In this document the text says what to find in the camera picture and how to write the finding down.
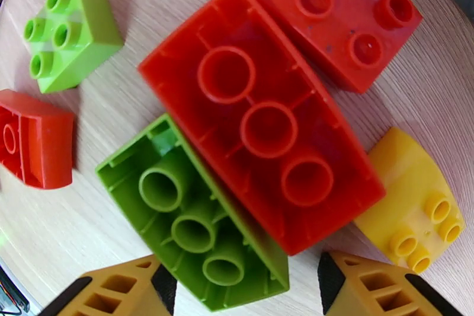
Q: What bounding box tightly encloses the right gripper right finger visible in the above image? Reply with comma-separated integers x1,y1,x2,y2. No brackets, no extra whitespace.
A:
318,250,464,316

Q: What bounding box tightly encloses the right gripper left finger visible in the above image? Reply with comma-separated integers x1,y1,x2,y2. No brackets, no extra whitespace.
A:
39,254,178,316

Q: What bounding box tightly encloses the green long lego brick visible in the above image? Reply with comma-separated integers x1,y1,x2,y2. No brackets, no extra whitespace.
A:
95,113,290,313

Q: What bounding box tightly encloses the yellow curved lego brick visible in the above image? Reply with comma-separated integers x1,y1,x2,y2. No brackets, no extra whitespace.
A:
353,126,466,276

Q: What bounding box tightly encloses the red curved lego brick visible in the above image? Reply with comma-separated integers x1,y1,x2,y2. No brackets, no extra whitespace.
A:
0,88,76,190

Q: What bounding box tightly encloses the red long lego brick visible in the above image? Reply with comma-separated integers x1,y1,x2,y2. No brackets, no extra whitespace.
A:
137,0,387,257
184,0,424,94

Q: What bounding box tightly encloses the green small lego brick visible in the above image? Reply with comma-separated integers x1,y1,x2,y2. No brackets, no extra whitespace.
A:
23,0,124,94

